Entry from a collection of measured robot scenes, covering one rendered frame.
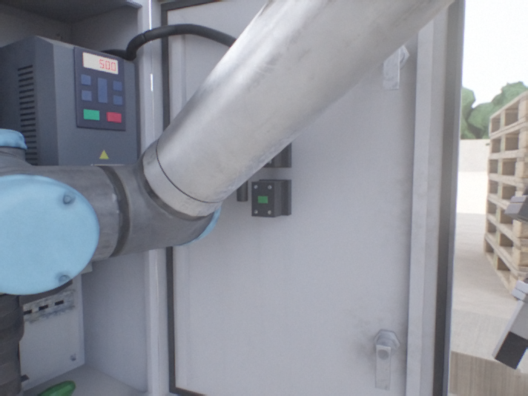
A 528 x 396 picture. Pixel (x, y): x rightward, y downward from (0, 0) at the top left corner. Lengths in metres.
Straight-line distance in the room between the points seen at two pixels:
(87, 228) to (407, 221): 0.34
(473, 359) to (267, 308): 1.18
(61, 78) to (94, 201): 0.22
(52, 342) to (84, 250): 0.43
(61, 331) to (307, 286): 0.43
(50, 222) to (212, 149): 0.13
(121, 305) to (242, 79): 0.50
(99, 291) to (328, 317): 0.40
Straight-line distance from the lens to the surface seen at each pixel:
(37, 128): 0.56
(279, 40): 0.27
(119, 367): 0.75
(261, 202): 0.47
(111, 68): 0.58
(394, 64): 0.46
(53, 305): 0.75
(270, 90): 0.27
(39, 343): 0.76
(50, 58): 0.55
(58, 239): 0.34
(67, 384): 0.67
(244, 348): 0.60
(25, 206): 0.32
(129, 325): 0.70
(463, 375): 1.68
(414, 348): 0.51
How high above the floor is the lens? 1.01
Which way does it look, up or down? 5 degrees down
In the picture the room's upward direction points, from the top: straight up
